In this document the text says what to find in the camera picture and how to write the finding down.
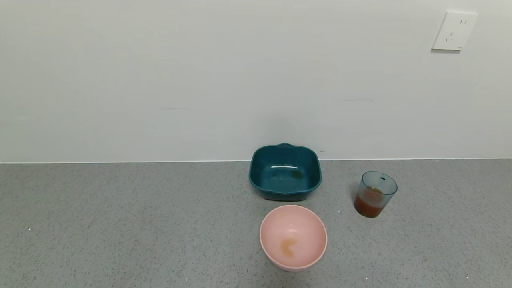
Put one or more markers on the pink plastic bowl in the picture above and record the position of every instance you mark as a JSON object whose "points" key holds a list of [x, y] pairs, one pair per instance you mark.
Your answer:
{"points": [[294, 236]]}

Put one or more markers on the teal plastic square basin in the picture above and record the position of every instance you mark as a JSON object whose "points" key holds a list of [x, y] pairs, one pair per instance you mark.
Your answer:
{"points": [[280, 180]]}

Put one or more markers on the white wall power socket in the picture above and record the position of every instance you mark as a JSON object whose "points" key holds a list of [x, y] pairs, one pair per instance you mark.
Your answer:
{"points": [[454, 31]]}

